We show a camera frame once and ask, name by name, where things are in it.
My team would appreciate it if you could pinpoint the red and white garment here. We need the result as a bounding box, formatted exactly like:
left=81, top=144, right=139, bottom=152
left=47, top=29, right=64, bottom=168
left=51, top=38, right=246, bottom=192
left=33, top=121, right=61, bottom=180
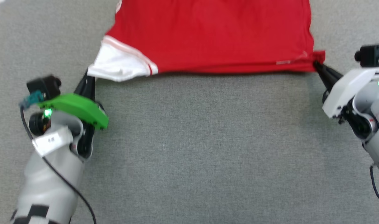
left=87, top=0, right=326, bottom=82

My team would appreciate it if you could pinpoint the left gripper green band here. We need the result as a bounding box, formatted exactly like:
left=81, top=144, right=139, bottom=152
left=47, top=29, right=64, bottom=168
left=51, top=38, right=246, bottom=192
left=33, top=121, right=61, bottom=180
left=39, top=70, right=109, bottom=130

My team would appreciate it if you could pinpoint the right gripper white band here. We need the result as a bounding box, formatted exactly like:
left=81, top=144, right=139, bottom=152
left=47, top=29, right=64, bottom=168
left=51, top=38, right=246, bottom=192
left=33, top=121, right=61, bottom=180
left=314, top=61, right=379, bottom=119

